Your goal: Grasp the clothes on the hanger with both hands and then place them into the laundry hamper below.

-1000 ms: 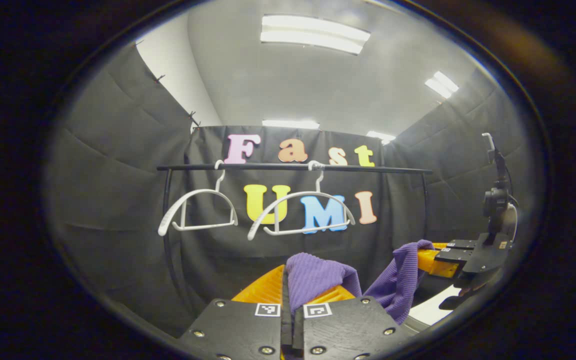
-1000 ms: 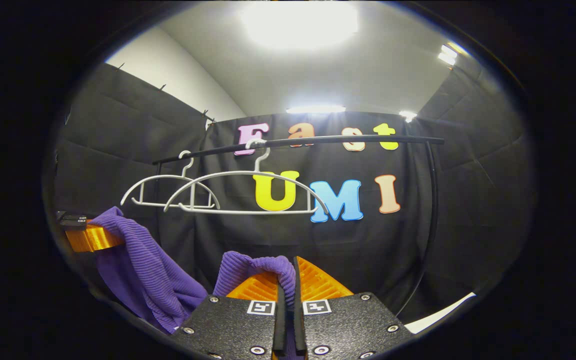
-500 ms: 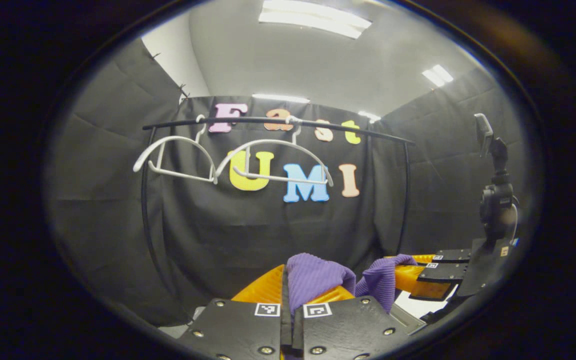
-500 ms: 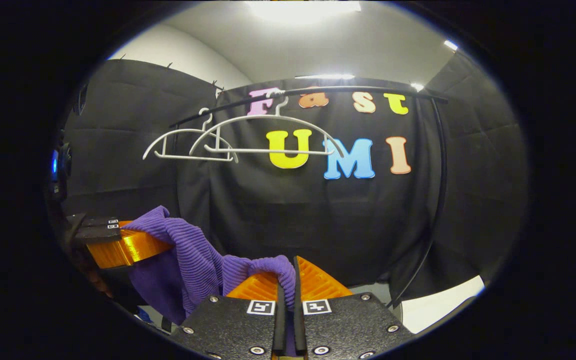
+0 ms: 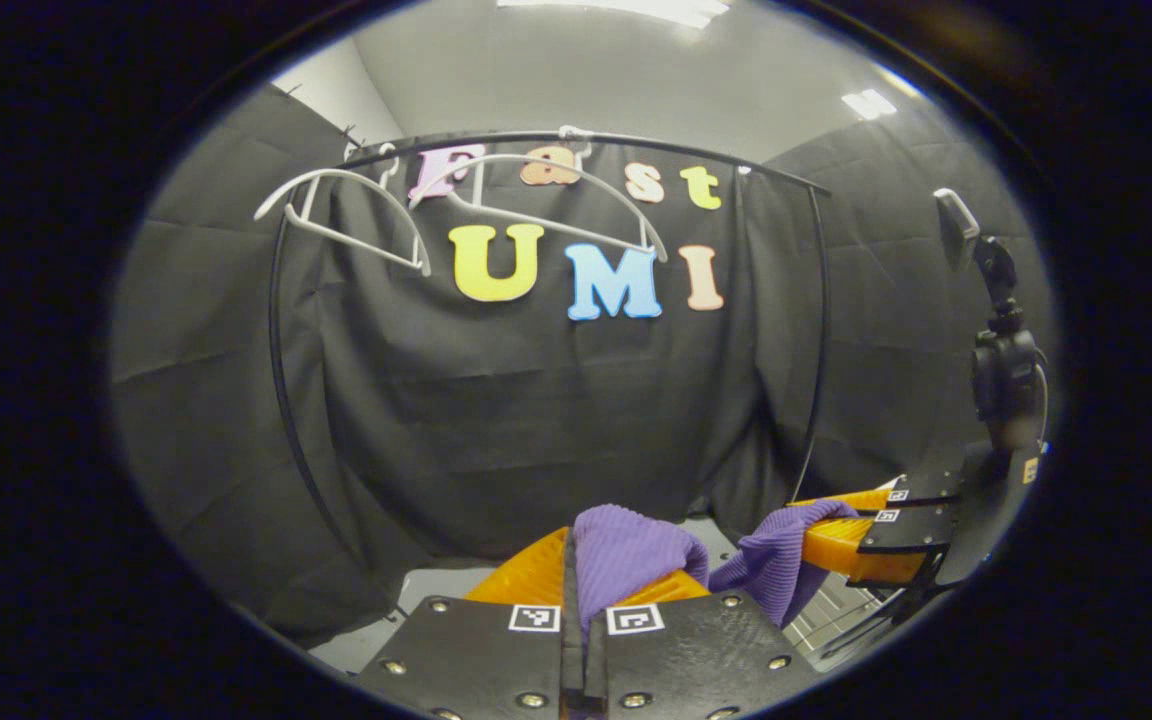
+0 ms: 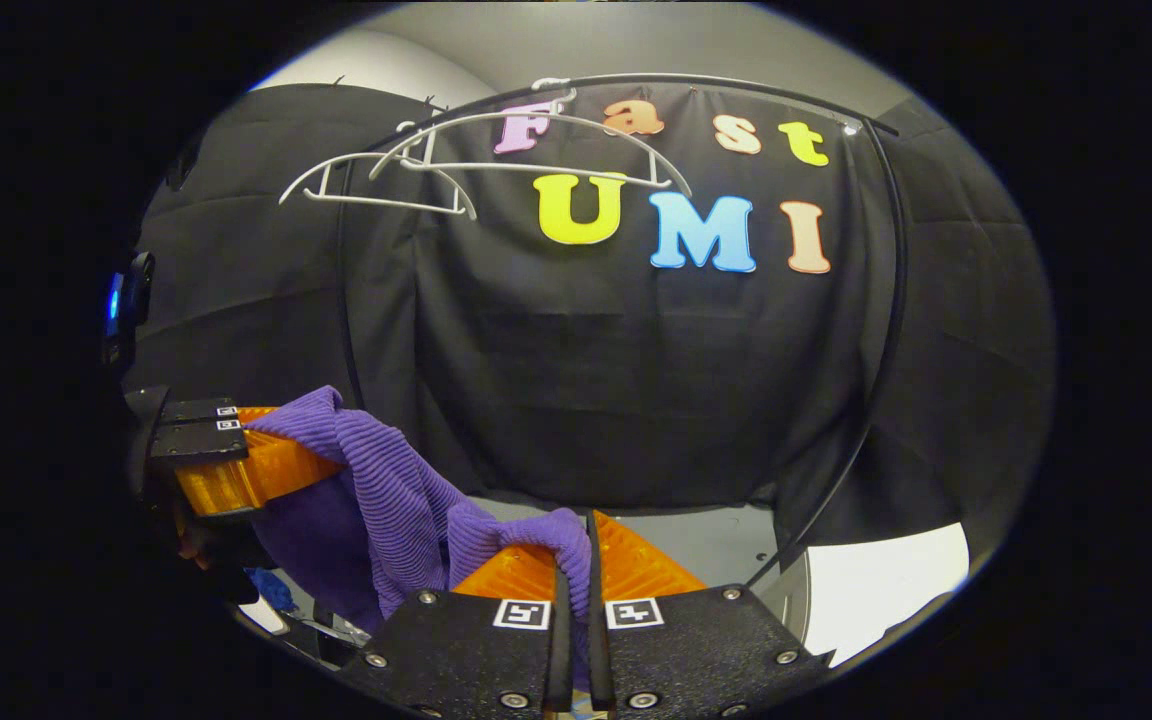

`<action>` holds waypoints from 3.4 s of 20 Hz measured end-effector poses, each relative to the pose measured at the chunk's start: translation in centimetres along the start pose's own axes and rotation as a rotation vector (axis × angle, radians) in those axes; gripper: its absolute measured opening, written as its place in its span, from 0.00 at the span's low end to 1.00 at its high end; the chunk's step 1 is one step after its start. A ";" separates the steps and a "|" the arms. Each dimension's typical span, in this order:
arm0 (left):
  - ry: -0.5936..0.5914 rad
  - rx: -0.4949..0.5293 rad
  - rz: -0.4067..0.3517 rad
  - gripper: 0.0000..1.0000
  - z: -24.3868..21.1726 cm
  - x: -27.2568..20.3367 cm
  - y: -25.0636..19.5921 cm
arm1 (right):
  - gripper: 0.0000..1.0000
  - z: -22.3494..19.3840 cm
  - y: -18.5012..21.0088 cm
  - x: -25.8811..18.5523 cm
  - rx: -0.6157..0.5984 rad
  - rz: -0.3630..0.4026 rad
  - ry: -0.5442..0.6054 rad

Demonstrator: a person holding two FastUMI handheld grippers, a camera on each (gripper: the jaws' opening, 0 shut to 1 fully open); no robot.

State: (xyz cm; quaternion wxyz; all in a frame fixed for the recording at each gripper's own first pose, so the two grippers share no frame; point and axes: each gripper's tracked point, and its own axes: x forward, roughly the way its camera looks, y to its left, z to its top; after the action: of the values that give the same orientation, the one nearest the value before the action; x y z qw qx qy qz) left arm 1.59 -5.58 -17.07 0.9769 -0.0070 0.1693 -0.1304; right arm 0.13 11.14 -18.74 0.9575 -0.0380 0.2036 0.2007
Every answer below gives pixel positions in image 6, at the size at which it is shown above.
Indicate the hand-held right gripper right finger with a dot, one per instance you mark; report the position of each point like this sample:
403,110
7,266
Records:
696,650

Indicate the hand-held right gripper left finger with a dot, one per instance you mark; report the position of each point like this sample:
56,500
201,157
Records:
476,650

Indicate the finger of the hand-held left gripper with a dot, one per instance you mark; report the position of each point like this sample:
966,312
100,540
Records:
196,411
236,470

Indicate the purple ribbed jacket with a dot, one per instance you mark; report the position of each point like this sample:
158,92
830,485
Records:
386,490

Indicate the black metal clothes rack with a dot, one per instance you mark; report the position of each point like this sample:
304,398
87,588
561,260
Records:
891,260

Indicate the white clothes hanger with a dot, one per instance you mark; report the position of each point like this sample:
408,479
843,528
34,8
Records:
536,116
376,201

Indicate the black backdrop cloth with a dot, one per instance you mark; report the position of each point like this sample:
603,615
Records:
586,380

